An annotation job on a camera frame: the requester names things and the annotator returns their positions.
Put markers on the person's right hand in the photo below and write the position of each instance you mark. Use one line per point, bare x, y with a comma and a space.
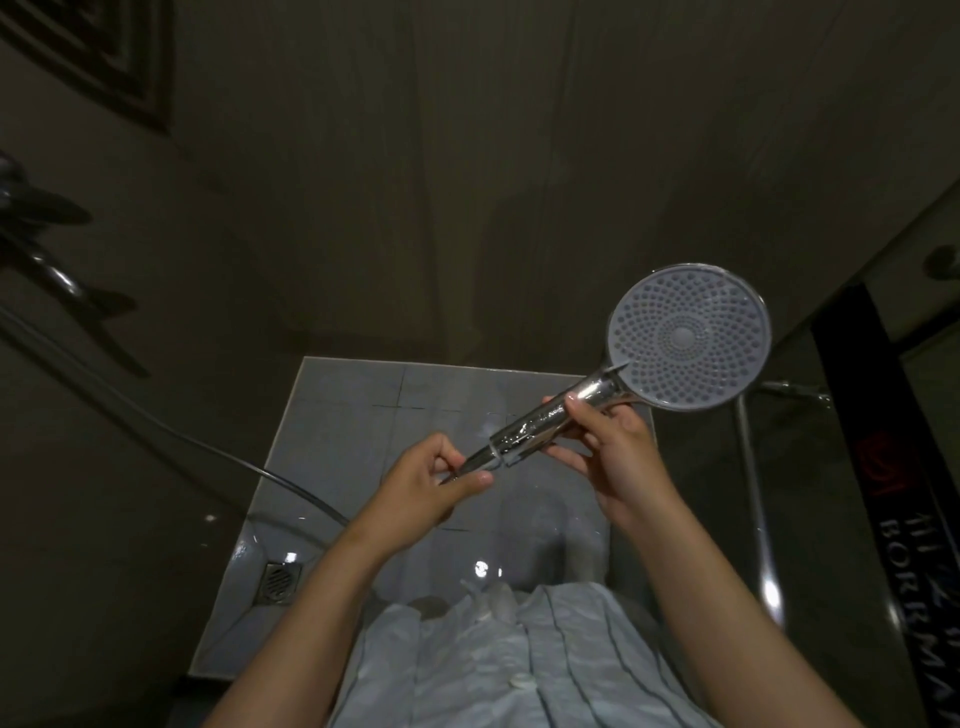
622, 465

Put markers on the person's left hand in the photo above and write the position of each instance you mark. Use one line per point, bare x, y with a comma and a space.
420, 495

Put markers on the round chrome shower head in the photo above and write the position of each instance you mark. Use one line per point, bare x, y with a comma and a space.
686, 337

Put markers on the person's left forearm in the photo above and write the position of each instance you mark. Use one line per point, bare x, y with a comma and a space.
300, 645

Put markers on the person's right forearm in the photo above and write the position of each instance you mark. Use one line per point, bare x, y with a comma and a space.
735, 637

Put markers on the chrome shower mixer faucet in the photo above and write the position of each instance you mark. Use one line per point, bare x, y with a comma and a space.
52, 274

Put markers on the metal floor drain grate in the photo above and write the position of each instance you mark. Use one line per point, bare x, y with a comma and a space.
279, 583

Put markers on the white striped shirt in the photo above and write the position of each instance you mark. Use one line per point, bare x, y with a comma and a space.
540, 660

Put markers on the black printed door strip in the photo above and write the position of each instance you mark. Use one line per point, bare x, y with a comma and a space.
862, 390

